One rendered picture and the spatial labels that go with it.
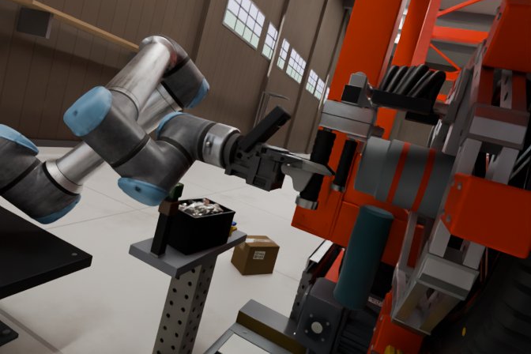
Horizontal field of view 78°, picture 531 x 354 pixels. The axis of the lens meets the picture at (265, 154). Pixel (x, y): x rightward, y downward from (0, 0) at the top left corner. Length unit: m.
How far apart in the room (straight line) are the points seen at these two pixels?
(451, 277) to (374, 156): 0.29
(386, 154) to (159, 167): 0.45
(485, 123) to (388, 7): 0.86
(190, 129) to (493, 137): 0.51
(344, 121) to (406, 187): 0.20
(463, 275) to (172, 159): 0.51
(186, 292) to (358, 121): 0.84
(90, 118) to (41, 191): 0.66
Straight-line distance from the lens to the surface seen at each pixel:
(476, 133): 0.51
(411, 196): 0.72
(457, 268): 0.53
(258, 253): 1.98
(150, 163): 0.64
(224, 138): 0.65
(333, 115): 0.59
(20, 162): 1.24
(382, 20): 1.30
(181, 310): 1.23
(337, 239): 1.26
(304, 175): 0.59
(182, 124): 0.70
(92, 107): 0.61
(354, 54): 1.27
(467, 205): 0.42
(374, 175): 0.71
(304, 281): 1.44
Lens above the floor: 0.88
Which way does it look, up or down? 6 degrees down
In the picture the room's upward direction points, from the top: 15 degrees clockwise
